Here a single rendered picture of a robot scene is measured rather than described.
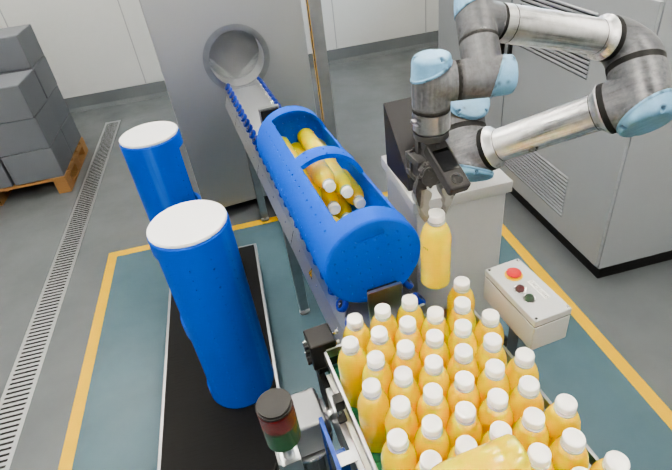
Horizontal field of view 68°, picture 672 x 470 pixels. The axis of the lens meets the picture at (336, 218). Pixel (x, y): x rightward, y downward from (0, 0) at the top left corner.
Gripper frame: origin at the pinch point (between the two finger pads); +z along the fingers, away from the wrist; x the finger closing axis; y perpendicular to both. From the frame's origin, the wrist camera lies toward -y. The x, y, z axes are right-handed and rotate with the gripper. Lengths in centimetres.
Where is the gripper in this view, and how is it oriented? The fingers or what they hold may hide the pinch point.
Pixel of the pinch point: (435, 215)
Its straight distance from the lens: 113.1
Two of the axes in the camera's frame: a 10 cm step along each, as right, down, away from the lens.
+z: 1.1, 8.1, 5.8
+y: -3.3, -5.2, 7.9
